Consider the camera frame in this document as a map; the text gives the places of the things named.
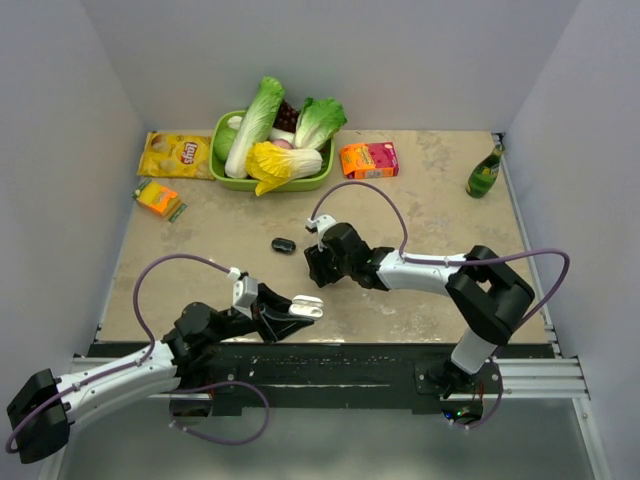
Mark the round green cabbage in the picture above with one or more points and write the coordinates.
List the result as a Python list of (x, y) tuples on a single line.
[(223, 142)]

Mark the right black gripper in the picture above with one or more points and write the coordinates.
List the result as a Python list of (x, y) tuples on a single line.
[(317, 262)]

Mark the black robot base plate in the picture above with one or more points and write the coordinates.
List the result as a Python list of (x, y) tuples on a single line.
[(343, 376)]

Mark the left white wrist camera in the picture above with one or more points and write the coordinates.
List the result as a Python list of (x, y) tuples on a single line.
[(244, 291)]

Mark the green plastic basin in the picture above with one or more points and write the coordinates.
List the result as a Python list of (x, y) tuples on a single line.
[(217, 169)]

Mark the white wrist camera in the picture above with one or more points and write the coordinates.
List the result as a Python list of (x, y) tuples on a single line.
[(320, 224), (244, 291)]

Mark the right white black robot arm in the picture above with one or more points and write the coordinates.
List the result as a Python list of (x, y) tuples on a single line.
[(491, 297)]

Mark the green napa cabbage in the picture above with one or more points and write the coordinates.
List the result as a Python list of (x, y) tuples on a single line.
[(255, 125)]

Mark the green leaf lettuce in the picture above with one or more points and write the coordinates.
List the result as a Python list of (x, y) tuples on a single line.
[(317, 122)]

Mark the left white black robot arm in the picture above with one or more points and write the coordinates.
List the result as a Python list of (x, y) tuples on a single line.
[(47, 407)]

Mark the black earbud charging case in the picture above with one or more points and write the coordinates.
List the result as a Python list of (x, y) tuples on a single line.
[(284, 246)]

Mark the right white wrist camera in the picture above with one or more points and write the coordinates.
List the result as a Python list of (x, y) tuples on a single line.
[(320, 224)]

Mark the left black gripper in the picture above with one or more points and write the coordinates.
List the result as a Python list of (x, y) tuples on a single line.
[(271, 317)]

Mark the white radish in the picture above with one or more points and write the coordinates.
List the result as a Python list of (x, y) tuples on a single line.
[(275, 135)]

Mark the orange pink snack box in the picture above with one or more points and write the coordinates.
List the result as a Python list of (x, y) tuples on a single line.
[(360, 161)]

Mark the pink onion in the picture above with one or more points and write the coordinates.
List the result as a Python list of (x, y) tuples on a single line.
[(282, 144)]

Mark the yellow Lays chips bag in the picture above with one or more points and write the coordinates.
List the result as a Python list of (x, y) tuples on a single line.
[(175, 155)]

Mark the green glass bottle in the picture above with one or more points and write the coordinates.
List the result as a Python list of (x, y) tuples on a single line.
[(485, 174)]

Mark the dark red grapes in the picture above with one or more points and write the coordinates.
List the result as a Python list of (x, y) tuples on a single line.
[(286, 118)]

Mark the yellow napa cabbage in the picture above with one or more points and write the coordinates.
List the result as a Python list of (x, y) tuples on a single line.
[(273, 167)]

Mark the orange yellow sponge pack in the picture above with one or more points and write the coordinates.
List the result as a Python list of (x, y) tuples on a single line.
[(159, 200)]

